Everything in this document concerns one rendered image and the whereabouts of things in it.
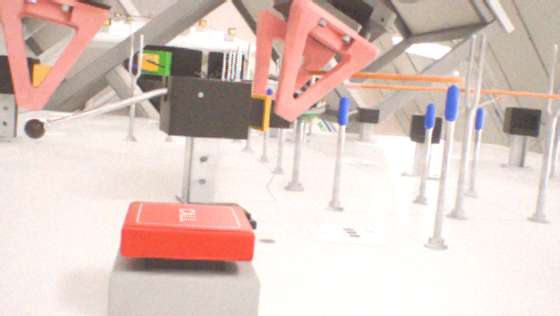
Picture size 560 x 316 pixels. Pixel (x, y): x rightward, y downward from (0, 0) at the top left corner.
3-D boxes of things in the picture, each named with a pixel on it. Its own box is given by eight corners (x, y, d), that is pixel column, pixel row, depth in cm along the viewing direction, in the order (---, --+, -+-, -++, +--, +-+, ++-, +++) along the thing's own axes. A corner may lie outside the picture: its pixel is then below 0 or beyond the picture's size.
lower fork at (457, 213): (473, 220, 49) (496, 34, 47) (452, 219, 49) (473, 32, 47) (462, 215, 51) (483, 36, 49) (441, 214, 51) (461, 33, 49)
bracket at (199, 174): (175, 197, 48) (179, 131, 48) (206, 198, 49) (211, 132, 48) (187, 210, 44) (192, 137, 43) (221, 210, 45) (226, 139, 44)
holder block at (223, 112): (158, 130, 47) (162, 75, 46) (232, 134, 49) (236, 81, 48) (168, 135, 43) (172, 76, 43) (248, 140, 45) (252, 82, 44)
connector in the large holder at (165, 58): (170, 76, 113) (172, 52, 112) (160, 75, 110) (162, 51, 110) (144, 73, 115) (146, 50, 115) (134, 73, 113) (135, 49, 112)
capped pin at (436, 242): (418, 245, 39) (438, 69, 38) (432, 242, 40) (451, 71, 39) (439, 251, 38) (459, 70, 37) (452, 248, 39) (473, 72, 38)
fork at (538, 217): (555, 224, 51) (579, 44, 49) (534, 223, 50) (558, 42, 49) (541, 219, 53) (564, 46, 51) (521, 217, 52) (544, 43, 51)
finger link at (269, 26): (284, 131, 53) (337, 33, 54) (318, 139, 47) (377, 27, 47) (214, 90, 51) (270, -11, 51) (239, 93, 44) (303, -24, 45)
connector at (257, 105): (215, 121, 47) (218, 94, 47) (274, 125, 50) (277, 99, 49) (230, 125, 45) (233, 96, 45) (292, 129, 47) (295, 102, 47)
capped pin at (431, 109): (429, 205, 54) (440, 104, 53) (411, 203, 55) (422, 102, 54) (429, 203, 56) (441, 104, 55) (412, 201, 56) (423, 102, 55)
